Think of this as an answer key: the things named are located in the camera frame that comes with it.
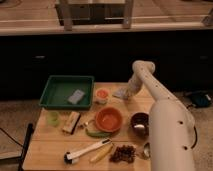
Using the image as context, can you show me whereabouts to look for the grey towel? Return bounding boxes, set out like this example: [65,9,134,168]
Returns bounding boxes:
[113,88,128,100]

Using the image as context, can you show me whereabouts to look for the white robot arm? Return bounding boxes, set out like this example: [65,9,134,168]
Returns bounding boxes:
[124,60,195,171]

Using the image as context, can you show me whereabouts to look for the dark brown bowl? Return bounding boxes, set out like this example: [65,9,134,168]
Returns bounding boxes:
[130,113,149,138]

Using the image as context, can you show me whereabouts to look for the red orange bowl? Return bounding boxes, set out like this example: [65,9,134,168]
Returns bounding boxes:
[95,107,123,132]

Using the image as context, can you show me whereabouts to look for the small cup with orange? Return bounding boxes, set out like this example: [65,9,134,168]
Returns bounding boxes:
[95,88,109,104]

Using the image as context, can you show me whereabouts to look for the green pepper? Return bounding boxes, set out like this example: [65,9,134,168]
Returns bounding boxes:
[85,128,111,138]

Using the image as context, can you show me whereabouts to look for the brown grape bunch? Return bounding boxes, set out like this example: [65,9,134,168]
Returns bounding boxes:
[109,145,135,163]

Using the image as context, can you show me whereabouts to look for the yellow corn cob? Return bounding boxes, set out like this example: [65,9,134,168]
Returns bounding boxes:
[90,144,113,163]

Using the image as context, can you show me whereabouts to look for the metal measuring cup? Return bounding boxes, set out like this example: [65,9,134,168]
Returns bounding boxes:
[137,143,150,160]

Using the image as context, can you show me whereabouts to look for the wooden block eraser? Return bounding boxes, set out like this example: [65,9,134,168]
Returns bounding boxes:
[62,111,80,133]

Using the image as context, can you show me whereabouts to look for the green plastic tray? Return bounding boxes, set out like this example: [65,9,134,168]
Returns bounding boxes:
[39,75,94,110]

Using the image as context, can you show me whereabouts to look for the light green cup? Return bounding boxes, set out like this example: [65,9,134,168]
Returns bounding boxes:
[46,111,60,127]

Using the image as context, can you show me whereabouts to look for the black cable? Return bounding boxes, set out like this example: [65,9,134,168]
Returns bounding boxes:
[190,125,198,150]

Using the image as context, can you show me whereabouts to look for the white handled brush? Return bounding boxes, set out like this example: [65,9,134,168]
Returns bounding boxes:
[64,139,111,164]

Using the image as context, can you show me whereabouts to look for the wooden stool frame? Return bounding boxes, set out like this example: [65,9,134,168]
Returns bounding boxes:
[54,0,134,31]

